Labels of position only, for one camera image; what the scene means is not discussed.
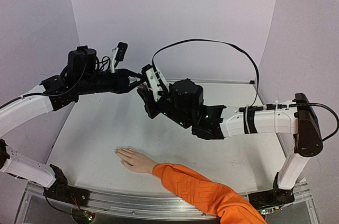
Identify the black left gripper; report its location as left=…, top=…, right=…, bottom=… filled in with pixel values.
left=78, top=68, right=148, bottom=96

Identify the nail polish bottle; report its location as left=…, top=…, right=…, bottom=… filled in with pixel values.
left=138, top=83, right=149, bottom=91

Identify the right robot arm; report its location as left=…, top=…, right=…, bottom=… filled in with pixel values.
left=137, top=79, right=323, bottom=190

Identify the orange sleeve forearm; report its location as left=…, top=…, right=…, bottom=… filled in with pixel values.
left=153, top=164, right=266, bottom=223

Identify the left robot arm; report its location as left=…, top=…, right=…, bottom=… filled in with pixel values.
left=1, top=42, right=142, bottom=201

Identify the mannequin hand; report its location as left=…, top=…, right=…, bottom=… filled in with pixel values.
left=115, top=148, right=158, bottom=174

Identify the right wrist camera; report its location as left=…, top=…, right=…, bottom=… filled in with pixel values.
left=142, top=65, right=170, bottom=102

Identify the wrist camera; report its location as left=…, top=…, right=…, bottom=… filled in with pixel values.
left=142, top=65, right=170, bottom=102
left=110, top=42, right=128, bottom=72

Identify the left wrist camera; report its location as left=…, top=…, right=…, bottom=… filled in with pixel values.
left=110, top=42, right=128, bottom=72

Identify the aluminium table rail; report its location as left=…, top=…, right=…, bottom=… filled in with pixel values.
left=167, top=78, right=255, bottom=85

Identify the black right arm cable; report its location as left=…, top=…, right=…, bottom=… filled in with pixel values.
left=151, top=38, right=261, bottom=108

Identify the front aluminium frame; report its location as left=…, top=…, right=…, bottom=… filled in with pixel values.
left=15, top=182, right=320, bottom=223

